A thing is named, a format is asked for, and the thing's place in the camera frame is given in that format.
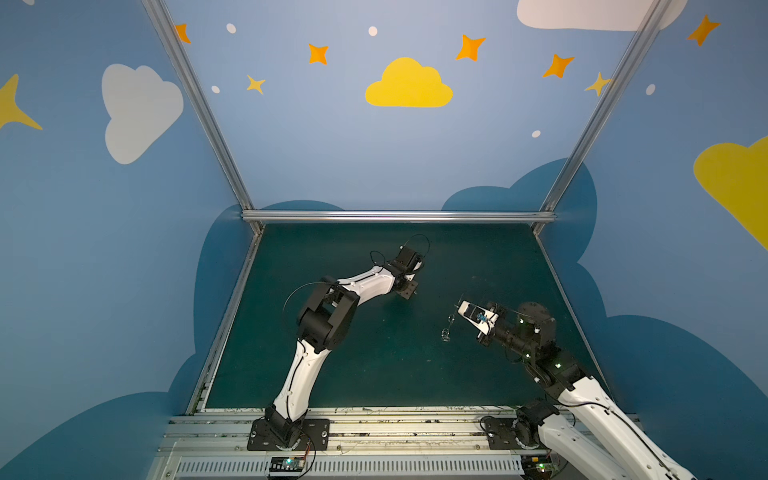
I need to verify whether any metal keyring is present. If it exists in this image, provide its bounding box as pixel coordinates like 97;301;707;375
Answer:
440;314;456;342

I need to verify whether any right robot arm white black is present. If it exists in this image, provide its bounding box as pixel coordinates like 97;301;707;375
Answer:
457;300;695;479

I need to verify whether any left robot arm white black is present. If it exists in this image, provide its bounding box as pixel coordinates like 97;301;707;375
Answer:
263;245;425;449

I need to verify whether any right controller board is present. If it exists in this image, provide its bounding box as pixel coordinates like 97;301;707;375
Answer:
521;456;556;480

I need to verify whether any controller board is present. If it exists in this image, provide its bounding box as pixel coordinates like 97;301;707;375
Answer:
521;456;556;480
267;456;307;479

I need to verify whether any left controller board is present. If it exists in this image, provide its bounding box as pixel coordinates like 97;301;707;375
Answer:
267;456;307;479

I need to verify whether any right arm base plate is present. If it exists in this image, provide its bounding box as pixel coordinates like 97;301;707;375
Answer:
479;416;540;450

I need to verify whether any aluminium rail base front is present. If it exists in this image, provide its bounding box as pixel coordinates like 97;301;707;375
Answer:
147;405;582;479

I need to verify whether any aluminium frame back bar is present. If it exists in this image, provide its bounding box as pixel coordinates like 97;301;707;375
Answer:
241;210;556;224

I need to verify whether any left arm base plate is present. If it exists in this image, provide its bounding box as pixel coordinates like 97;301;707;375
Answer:
246;418;330;451

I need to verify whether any aluminium frame left post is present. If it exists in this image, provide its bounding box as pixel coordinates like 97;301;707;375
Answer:
142;0;253;214

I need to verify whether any aluminium frame post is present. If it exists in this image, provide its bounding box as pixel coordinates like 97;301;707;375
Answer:
142;0;253;214
532;0;673;237

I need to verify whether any aluminium frame right post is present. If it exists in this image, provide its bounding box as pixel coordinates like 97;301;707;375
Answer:
532;0;673;237

